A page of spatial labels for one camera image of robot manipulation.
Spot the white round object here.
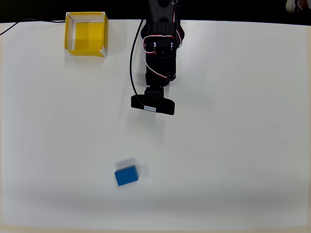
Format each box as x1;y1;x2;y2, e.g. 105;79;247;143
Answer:
285;0;311;13

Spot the thick black camera cable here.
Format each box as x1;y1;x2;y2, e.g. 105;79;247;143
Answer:
129;18;146;106

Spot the yellow open box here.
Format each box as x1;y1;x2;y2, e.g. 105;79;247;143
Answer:
64;11;109;58

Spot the blue block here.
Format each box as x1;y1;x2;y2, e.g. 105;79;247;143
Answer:
114;165;139;187

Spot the thin black cable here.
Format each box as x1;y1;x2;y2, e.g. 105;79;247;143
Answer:
0;18;67;36

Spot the black bar webcam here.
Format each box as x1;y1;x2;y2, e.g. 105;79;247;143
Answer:
130;86;176;117

